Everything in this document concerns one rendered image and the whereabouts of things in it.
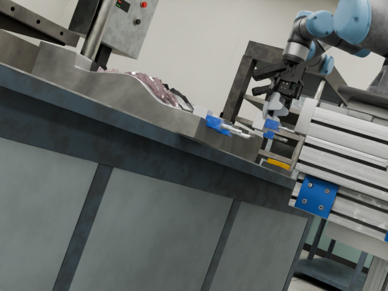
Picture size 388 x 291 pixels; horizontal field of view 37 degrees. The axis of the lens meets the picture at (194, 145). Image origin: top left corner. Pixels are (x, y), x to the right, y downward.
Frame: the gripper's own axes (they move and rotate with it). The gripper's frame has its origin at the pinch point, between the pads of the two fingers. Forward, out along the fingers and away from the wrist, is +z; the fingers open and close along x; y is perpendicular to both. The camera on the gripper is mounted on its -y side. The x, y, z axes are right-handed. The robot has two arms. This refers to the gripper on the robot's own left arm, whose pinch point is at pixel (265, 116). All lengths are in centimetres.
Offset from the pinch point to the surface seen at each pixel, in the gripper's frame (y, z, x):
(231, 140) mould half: -4.4, 11.0, -9.2
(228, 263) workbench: 0, 49, 14
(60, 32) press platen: -87, -8, -5
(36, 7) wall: -679, -155, 560
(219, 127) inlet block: 3.7, 11.5, -38.1
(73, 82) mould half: -34, 13, -51
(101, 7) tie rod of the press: -79, -23, 2
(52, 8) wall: -679, -170, 597
